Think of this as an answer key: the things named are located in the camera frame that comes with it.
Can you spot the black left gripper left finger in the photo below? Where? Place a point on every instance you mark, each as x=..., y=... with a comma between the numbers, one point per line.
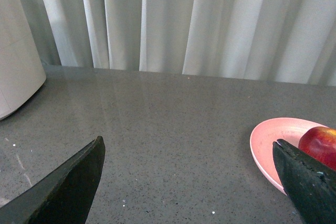
x=63, y=196

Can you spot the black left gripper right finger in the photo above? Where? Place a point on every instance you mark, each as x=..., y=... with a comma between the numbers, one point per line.
x=308, y=183

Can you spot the red apple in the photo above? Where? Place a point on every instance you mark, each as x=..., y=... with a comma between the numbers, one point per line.
x=319, y=143

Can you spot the pink plate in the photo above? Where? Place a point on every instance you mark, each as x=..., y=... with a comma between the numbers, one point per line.
x=267, y=132

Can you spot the white curtain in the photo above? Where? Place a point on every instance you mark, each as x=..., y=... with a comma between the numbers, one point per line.
x=277, y=40

